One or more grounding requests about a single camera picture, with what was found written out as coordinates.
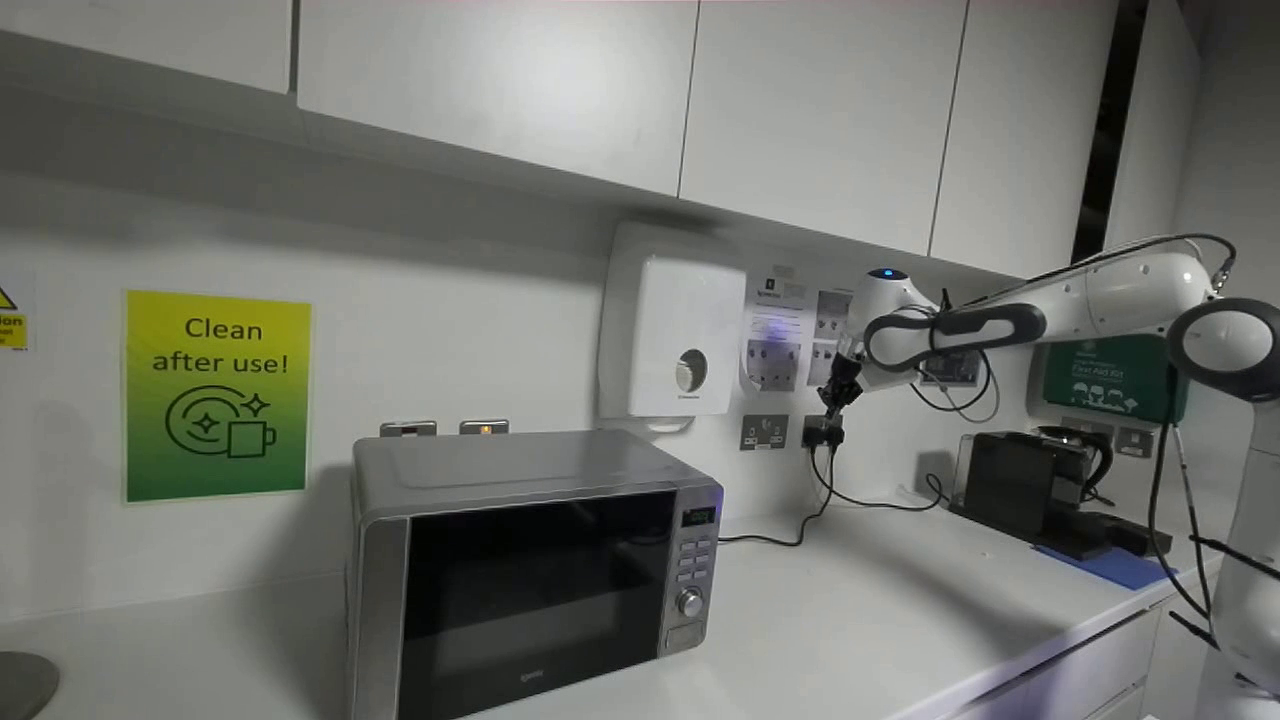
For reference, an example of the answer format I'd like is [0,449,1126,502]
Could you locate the white instruction sheet two photos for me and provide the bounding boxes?
[804,285,862,392]

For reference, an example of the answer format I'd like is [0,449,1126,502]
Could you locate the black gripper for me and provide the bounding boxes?
[812,343,877,419]

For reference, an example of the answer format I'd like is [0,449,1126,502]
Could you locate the black microwave power cable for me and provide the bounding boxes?
[717,445,839,550]

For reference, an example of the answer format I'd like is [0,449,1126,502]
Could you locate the steel double socket plate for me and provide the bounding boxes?
[736,410,791,452]
[800,410,851,452]
[1111,423,1161,465]

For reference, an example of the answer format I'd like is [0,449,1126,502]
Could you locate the silver microwave oven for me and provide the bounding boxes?
[346,426,726,720]

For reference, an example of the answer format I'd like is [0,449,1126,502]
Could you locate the grey square wall plate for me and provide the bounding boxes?
[910,449,959,508]

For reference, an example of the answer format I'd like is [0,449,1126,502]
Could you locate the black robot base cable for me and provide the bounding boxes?
[1139,410,1280,657]

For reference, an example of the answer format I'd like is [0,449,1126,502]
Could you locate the yellow warning sticker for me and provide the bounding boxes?
[0,280,33,356]

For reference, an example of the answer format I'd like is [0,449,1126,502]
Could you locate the black coffee machine power cable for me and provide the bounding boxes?
[825,452,966,517]

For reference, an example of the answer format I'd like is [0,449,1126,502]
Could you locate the white wall cabinet door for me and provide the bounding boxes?
[291,0,702,199]
[929,0,1126,285]
[675,0,973,261]
[0,0,301,101]

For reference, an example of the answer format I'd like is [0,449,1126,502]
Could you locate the green clean after use poster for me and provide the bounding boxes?
[125,289,315,508]

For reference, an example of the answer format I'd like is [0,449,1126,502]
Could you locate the grey round sink basin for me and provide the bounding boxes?
[0,647,65,720]

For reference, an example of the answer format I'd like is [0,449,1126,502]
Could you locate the white paper towel dispenser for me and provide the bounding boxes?
[596,224,750,439]

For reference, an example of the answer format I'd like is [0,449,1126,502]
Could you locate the blue mat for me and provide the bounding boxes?
[1030,536,1184,597]

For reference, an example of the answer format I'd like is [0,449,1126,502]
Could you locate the black coffee machine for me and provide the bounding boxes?
[959,426,1174,558]

